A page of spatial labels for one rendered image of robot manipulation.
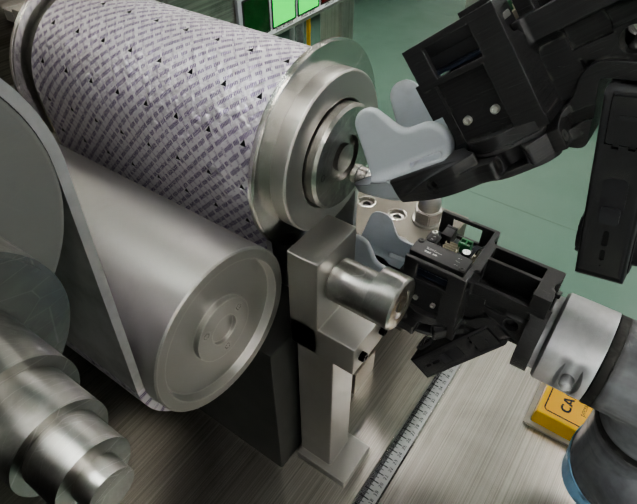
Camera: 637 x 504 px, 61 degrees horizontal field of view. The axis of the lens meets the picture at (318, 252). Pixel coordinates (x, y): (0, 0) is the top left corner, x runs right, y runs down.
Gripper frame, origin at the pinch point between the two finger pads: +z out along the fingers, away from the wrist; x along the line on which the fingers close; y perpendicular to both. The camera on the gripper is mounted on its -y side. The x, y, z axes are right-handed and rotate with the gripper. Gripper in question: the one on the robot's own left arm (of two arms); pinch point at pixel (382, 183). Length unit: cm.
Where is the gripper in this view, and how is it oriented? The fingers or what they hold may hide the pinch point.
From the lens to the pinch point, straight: 38.1
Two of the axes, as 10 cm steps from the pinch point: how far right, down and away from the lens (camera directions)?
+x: -5.7, 5.6, -6.0
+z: -6.3, 1.6, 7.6
